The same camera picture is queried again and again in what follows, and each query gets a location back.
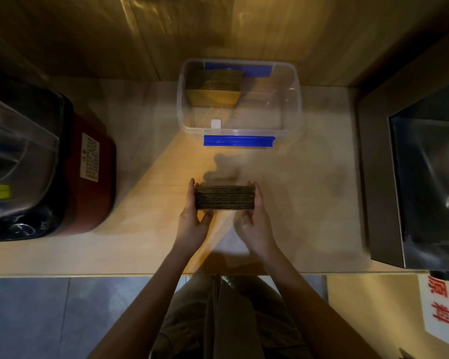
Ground red and black blender base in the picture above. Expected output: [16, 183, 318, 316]
[0, 84, 117, 242]

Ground stack of paper bags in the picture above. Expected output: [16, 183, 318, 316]
[185, 69, 244, 109]

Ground person's left forearm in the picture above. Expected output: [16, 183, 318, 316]
[88, 245, 196, 359]

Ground white sign with red print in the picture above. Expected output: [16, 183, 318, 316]
[418, 274, 449, 342]

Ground person's right hand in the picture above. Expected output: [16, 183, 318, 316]
[233, 180, 280, 259]

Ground bundle of brown paper bags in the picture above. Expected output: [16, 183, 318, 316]
[194, 185, 256, 211]

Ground person's left hand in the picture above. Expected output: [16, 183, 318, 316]
[172, 178, 215, 255]

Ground person's khaki trousers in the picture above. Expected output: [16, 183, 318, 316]
[151, 274, 316, 359]

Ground clear plastic box blue clips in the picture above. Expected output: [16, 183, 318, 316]
[177, 58, 303, 149]

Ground person's right forearm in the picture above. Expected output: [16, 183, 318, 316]
[262, 247, 383, 359]

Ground clear plastic blender cover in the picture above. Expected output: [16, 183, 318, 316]
[0, 91, 60, 218]

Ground light wooden cabinet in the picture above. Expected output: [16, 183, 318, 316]
[327, 273, 449, 359]

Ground stainless steel sink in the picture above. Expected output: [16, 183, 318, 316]
[357, 76, 449, 274]

